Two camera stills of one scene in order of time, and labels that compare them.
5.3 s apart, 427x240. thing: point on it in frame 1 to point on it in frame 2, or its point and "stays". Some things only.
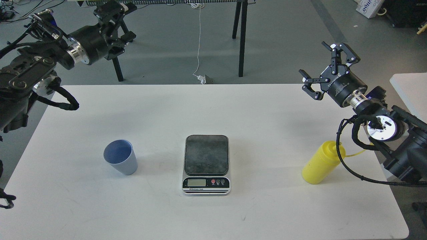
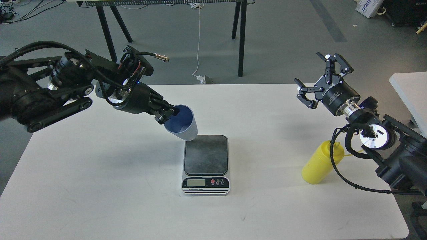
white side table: [412, 88] stays
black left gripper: [93, 43] to [140, 99]
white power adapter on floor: [202, 79] stays
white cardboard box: [369, 8] stays
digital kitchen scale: [206, 165] stays
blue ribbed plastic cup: [120, 153] to [183, 125]
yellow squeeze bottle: [322, 161] stays
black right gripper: [337, 80] to [336, 93]
